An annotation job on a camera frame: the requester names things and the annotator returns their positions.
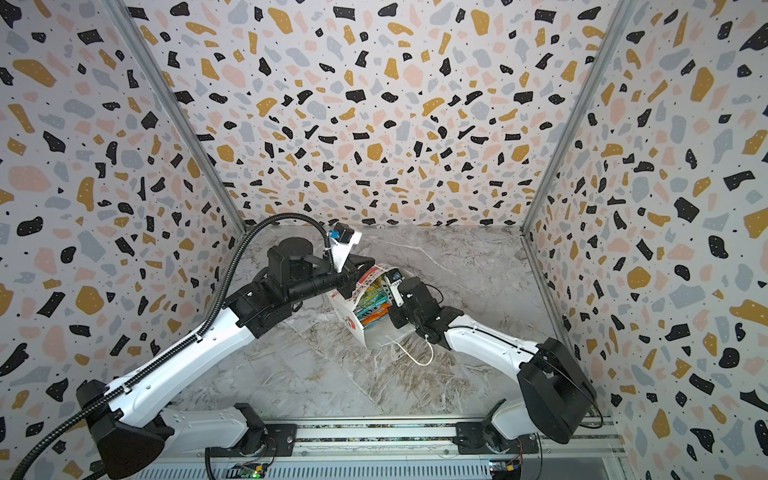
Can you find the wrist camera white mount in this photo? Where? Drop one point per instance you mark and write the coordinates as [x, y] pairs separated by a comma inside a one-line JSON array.
[[392, 279], [342, 239]]

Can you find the corner aluminium post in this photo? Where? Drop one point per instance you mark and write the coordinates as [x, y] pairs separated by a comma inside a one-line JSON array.
[[123, 22], [615, 28]]

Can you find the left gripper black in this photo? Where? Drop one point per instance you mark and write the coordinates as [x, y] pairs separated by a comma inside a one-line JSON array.
[[350, 272]]

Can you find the white paper bag red flower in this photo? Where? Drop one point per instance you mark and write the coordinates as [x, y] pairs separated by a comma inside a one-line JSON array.
[[381, 333]]

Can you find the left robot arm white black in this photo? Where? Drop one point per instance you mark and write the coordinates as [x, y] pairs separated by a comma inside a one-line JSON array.
[[128, 418]]

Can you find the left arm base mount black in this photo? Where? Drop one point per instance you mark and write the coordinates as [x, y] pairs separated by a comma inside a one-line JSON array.
[[271, 441]]

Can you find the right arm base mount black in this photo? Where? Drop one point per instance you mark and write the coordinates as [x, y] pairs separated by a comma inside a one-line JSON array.
[[483, 438]]

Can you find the left corner aluminium post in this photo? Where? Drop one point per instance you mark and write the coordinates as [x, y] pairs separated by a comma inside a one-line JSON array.
[[123, 22]]

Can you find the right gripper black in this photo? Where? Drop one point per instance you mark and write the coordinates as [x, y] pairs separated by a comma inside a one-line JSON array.
[[405, 294]]

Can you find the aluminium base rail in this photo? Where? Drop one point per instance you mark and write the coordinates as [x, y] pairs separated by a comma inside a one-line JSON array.
[[404, 448]]

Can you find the orange snack pack in bag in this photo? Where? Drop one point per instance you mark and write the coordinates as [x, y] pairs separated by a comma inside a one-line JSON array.
[[373, 305]]

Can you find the right corner aluminium post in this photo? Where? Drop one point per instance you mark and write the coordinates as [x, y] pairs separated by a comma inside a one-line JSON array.
[[615, 28]]

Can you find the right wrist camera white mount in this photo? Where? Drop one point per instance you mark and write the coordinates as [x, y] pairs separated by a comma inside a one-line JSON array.
[[392, 279]]

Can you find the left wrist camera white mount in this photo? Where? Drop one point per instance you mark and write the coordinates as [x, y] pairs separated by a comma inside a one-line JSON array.
[[342, 239]]

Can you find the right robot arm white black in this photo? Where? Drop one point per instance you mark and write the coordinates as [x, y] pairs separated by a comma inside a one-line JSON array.
[[556, 395]]

